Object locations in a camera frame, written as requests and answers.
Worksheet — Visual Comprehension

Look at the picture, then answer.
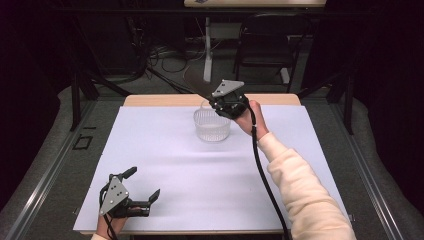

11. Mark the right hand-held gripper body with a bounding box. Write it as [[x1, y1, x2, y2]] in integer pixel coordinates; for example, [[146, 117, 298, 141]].
[[209, 79, 250, 120]]

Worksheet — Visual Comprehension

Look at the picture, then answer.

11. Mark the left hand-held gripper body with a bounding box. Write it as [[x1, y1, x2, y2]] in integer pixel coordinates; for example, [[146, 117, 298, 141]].
[[99, 173, 150, 219]]

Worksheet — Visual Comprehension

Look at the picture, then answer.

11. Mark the white plastic basket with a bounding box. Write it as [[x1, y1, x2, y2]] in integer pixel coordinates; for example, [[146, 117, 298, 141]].
[[193, 99, 232, 143]]

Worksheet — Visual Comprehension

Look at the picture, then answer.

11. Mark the person's left hand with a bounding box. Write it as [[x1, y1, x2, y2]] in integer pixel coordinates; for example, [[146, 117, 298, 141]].
[[95, 215, 128, 240]]

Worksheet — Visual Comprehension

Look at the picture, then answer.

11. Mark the person's right hand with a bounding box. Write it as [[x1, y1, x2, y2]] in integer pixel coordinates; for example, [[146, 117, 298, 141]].
[[233, 100, 270, 141]]

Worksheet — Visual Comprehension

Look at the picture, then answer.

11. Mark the white table mat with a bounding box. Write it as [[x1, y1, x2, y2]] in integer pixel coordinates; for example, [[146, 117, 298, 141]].
[[73, 105, 351, 233]]

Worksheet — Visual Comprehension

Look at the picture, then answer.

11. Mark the white desk leg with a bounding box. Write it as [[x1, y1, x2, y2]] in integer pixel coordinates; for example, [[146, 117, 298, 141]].
[[279, 67, 291, 85], [202, 16, 214, 83]]

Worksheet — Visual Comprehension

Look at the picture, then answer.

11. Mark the black chair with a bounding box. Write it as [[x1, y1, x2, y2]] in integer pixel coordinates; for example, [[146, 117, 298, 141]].
[[232, 13, 313, 95]]

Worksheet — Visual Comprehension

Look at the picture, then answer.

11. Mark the wooden table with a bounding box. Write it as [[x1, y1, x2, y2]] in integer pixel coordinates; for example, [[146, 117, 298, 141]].
[[79, 93, 348, 236]]

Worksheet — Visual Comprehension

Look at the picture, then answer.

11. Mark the black metal stand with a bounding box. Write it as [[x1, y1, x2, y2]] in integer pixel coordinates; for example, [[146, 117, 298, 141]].
[[69, 16, 132, 133], [296, 64, 355, 136]]

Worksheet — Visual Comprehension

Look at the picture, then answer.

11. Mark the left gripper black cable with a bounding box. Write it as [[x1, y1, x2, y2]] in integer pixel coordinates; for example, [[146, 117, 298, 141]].
[[98, 184, 118, 240]]

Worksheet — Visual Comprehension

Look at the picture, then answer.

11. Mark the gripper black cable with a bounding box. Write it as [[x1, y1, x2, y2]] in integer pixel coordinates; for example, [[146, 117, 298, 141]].
[[245, 102, 292, 240], [98, 184, 118, 240]]

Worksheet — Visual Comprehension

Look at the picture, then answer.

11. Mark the metal floor rail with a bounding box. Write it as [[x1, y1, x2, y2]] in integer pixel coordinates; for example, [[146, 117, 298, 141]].
[[5, 99, 98, 240], [328, 102, 405, 240]]

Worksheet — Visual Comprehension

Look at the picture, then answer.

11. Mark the tangle of floor cables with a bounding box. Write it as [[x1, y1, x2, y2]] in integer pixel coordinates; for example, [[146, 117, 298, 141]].
[[146, 41, 208, 75]]

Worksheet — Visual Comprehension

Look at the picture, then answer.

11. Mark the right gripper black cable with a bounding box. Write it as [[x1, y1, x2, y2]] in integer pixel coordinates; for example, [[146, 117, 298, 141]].
[[245, 102, 292, 240]]

